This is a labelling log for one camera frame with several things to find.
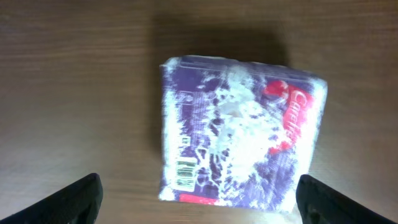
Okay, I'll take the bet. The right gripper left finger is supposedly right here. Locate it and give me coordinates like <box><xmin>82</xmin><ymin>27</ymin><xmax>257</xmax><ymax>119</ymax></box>
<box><xmin>1</xmin><ymin>173</ymin><xmax>103</xmax><ymax>224</ymax></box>

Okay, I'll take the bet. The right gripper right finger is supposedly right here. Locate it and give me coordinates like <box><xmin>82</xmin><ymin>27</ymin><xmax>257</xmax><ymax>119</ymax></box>
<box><xmin>296</xmin><ymin>174</ymin><xmax>395</xmax><ymax>224</ymax></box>

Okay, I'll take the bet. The red purple tissue package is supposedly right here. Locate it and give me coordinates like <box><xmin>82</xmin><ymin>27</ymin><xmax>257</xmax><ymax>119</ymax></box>
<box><xmin>159</xmin><ymin>55</ymin><xmax>328</xmax><ymax>213</ymax></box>

